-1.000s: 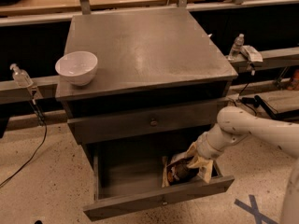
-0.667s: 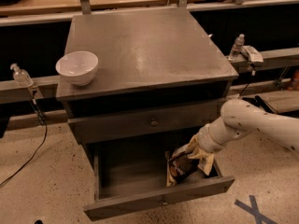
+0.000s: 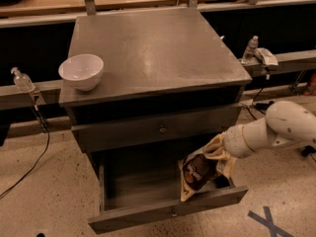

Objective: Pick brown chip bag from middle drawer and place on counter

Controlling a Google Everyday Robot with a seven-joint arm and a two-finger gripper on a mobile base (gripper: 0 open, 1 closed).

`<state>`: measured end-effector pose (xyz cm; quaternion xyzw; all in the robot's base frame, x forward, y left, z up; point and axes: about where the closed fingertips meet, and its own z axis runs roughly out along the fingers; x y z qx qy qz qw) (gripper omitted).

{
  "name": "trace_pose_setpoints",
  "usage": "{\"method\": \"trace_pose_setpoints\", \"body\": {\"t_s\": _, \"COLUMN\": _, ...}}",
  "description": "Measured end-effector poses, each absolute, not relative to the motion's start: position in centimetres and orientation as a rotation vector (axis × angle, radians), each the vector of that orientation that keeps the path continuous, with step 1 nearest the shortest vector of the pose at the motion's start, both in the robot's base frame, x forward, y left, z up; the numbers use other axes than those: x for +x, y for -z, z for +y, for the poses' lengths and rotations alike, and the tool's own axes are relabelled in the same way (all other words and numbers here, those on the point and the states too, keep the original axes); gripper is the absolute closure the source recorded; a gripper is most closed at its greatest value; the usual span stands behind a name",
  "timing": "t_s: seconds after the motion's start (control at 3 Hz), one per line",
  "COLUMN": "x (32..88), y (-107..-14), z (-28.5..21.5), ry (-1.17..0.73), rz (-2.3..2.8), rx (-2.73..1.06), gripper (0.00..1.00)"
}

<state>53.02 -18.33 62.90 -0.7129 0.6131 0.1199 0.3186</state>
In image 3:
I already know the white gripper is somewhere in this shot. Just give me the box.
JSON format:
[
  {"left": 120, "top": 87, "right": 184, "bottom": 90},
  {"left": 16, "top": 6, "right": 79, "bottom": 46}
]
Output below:
[{"left": 203, "top": 121, "right": 261, "bottom": 179}]

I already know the brown chip bag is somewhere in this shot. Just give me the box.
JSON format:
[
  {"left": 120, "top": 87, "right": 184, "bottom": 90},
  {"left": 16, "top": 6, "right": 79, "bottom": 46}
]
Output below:
[{"left": 179, "top": 147, "right": 221, "bottom": 201}]

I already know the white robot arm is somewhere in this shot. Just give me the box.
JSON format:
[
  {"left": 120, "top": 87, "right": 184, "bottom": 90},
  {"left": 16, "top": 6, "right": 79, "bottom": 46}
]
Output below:
[{"left": 202, "top": 101, "right": 316, "bottom": 178}]

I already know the closed grey top drawer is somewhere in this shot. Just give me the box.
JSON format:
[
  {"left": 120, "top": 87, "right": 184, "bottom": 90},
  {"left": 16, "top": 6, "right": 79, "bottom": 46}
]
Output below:
[{"left": 72, "top": 104, "right": 241, "bottom": 153}]

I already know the grey wooden drawer cabinet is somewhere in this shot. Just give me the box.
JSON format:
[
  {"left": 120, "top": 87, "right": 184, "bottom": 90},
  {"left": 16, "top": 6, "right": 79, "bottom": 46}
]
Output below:
[{"left": 58, "top": 7, "right": 253, "bottom": 154}]

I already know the open grey middle drawer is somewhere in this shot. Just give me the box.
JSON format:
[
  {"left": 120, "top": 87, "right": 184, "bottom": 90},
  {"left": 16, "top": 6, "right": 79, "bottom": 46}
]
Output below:
[{"left": 89, "top": 136, "right": 248, "bottom": 234}]

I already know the black power adapter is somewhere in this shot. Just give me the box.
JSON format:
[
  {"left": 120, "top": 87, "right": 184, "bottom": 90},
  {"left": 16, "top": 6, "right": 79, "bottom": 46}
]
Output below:
[{"left": 255, "top": 101, "right": 275, "bottom": 111}]

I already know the blue tape cross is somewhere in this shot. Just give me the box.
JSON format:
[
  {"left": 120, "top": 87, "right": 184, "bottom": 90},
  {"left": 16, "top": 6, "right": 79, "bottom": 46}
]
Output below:
[{"left": 248, "top": 206, "right": 294, "bottom": 237}]

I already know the clear plastic water bottle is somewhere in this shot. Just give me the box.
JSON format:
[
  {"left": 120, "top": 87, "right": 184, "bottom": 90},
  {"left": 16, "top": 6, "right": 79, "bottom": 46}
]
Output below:
[{"left": 241, "top": 36, "right": 259, "bottom": 64}]

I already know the white ceramic bowl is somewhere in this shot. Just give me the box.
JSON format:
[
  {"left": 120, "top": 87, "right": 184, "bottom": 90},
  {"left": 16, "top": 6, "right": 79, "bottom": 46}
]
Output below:
[{"left": 58, "top": 54, "right": 104, "bottom": 91}]

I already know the clear hand sanitizer pump bottle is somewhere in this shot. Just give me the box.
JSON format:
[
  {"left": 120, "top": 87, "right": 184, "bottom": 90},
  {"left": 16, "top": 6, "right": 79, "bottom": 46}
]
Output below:
[{"left": 11, "top": 67, "right": 36, "bottom": 93}]

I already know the grey metal rail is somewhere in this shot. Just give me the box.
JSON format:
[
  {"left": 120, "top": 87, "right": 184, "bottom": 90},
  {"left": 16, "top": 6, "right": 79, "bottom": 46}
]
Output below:
[{"left": 0, "top": 80, "right": 62, "bottom": 111}]

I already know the black floor cable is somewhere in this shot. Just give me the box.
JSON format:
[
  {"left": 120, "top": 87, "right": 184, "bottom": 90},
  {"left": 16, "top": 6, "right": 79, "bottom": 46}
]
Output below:
[{"left": 0, "top": 106, "right": 51, "bottom": 199}]

